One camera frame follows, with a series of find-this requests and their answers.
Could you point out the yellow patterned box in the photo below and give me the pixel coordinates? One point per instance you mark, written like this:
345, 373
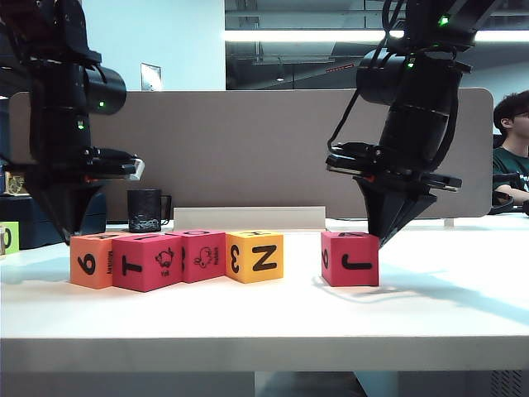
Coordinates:
14, 184

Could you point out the yellow foam letter block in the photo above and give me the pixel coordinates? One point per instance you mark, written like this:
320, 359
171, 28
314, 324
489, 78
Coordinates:
279, 264

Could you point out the black office chair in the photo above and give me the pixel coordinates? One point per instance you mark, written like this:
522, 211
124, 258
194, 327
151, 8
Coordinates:
502, 207

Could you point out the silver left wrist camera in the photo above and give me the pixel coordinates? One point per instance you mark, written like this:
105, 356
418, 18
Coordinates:
137, 169

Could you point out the brown desk partition panel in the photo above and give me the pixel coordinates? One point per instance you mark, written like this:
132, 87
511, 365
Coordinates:
248, 157

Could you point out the pink foam block with J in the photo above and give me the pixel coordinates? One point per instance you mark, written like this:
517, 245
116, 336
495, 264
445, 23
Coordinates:
355, 248

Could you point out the pink foam block with O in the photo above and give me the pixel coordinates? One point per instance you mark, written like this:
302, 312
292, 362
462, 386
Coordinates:
206, 275

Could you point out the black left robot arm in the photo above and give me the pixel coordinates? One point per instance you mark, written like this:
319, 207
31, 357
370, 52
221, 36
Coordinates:
53, 103

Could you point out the green foam block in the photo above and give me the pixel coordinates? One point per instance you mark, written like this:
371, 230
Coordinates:
14, 240

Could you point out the white partition foot bracket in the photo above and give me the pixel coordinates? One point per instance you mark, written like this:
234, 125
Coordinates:
449, 223

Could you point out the black mug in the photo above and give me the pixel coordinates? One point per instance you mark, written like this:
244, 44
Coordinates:
142, 207

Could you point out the framed wall sign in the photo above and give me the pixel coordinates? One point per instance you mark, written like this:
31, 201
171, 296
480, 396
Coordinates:
151, 78

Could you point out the pink foam block with T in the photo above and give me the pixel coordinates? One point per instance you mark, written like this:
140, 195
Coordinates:
124, 283

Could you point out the red ceiling sign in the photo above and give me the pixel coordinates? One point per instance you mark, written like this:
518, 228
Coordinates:
339, 69

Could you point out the person in green shirt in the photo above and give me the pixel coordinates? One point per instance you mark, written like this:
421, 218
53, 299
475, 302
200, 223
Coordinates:
506, 161

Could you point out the orange foam letter block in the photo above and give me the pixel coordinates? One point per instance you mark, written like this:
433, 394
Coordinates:
82, 277

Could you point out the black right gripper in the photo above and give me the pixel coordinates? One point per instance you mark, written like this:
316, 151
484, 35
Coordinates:
396, 173

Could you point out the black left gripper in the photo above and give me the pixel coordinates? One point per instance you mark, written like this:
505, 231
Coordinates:
74, 169

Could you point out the navy blue box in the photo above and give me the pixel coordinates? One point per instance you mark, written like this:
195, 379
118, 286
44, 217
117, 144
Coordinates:
98, 225

